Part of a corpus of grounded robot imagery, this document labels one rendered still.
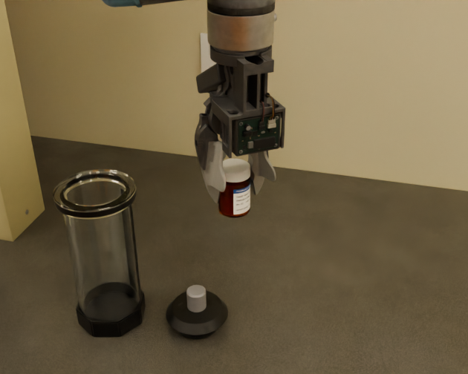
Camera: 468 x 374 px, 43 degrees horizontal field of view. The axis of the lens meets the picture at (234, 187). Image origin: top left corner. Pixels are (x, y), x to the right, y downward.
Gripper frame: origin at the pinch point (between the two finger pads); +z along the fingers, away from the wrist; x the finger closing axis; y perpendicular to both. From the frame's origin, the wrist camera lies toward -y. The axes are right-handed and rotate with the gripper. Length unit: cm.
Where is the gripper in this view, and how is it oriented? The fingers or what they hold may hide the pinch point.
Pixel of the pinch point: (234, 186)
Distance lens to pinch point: 79.9
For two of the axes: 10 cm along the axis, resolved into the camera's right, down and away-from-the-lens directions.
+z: 0.0, 8.6, 5.1
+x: 9.3, -1.9, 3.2
